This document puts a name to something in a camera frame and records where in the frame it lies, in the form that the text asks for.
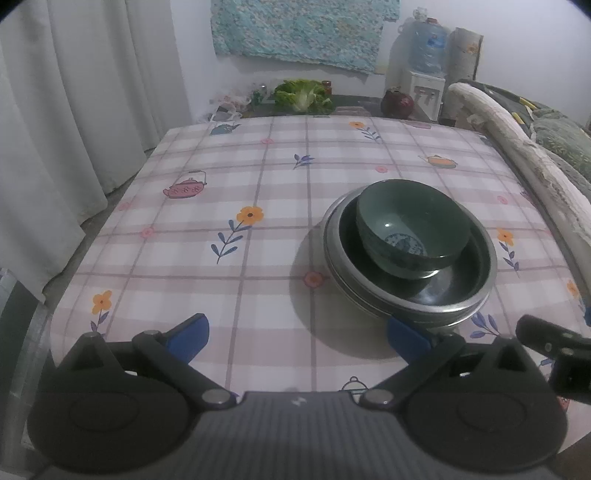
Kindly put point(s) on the pink checked printed tablecloth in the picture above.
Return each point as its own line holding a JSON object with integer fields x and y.
{"x": 207, "y": 184}

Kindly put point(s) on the pink packaged meat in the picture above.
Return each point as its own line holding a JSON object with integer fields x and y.
{"x": 352, "y": 111}

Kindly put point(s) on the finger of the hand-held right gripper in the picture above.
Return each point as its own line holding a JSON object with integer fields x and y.
{"x": 540, "y": 330}

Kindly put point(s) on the teal patterned wall cloth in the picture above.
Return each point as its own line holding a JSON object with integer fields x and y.
{"x": 300, "y": 27}

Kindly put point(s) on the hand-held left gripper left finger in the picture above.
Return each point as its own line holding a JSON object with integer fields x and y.
{"x": 189, "y": 334}

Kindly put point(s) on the red bottle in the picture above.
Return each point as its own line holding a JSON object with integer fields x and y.
{"x": 327, "y": 87}

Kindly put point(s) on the pile of plastic bags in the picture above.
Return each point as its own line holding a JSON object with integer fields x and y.
{"x": 226, "y": 108}

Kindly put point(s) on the dark green ceramic bowl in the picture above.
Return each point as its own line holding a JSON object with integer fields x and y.
{"x": 411, "y": 226}

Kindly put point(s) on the blue water jug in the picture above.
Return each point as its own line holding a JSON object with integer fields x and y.
{"x": 428, "y": 46}

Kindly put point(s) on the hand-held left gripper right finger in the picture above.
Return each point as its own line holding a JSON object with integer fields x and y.
{"x": 406, "y": 334}

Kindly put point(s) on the green napa cabbage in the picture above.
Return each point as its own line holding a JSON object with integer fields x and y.
{"x": 302, "y": 94}

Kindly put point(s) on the green bottle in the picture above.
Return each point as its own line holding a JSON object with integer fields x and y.
{"x": 258, "y": 94}

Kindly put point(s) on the grey green bed blanket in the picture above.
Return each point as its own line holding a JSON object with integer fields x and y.
{"x": 561, "y": 134}

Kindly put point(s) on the rolled white mat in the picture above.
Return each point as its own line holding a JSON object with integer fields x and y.
{"x": 464, "y": 55}

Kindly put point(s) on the white curtain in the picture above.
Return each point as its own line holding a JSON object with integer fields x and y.
{"x": 69, "y": 115}

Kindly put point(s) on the white water dispenser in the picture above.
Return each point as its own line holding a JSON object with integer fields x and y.
{"x": 422, "y": 92}

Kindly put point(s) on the red cabbage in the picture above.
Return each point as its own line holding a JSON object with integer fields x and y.
{"x": 397, "y": 104}

